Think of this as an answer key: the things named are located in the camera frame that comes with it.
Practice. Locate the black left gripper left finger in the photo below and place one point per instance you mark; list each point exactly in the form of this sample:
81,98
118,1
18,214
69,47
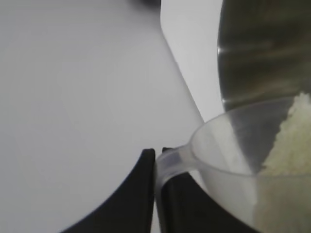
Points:
126,206

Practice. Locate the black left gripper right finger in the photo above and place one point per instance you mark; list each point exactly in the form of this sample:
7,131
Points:
179,208

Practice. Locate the clear plastic measuring cup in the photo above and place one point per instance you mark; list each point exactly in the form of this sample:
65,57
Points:
213,150

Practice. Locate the white rice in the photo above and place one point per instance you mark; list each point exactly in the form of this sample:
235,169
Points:
291,145

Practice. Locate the stainless steel mixing bowl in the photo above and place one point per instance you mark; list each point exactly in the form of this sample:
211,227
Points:
262,48

